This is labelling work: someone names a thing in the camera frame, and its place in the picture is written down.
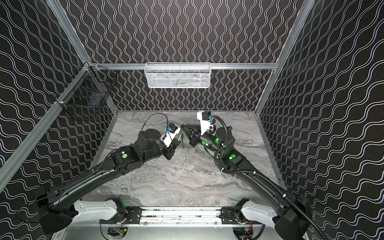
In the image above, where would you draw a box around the black corrugated cable conduit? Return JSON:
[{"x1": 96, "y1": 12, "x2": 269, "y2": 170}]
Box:
[{"x1": 209, "y1": 115, "x2": 329, "y2": 240}]

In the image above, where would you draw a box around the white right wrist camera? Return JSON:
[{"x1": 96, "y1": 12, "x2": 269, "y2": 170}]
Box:
[{"x1": 197, "y1": 111, "x2": 216, "y2": 135}]

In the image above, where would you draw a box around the aluminium right corner post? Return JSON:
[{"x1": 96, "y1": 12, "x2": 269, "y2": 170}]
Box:
[{"x1": 255, "y1": 0, "x2": 316, "y2": 116}]

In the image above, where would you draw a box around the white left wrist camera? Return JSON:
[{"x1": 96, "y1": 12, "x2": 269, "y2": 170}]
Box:
[{"x1": 160, "y1": 123, "x2": 181, "y2": 148}]

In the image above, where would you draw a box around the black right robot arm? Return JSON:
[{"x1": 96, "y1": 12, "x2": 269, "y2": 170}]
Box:
[{"x1": 181, "y1": 124, "x2": 311, "y2": 240}]

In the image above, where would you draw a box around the white wire mesh basket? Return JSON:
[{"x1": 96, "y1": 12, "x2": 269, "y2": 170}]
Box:
[{"x1": 144, "y1": 62, "x2": 212, "y2": 89}]

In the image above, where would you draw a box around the aluminium frame corner post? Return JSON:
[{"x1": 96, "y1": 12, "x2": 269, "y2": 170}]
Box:
[{"x1": 46, "y1": 0, "x2": 92, "y2": 64}]

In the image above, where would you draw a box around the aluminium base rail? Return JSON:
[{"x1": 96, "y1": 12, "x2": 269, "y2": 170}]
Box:
[{"x1": 98, "y1": 206, "x2": 241, "y2": 226}]

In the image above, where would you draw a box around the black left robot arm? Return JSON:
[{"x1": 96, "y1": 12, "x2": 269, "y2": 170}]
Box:
[{"x1": 37, "y1": 127, "x2": 181, "y2": 234}]

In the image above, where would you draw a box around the green pen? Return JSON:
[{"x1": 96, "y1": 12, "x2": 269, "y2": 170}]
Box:
[{"x1": 178, "y1": 133, "x2": 184, "y2": 148}]

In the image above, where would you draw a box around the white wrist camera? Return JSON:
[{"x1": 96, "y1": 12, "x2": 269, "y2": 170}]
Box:
[
  {"x1": 160, "y1": 123, "x2": 181, "y2": 148},
  {"x1": 197, "y1": 111, "x2": 216, "y2": 135}
]

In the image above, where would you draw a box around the black wire mesh basket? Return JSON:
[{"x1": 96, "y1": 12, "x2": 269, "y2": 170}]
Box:
[{"x1": 60, "y1": 66, "x2": 118, "y2": 121}]

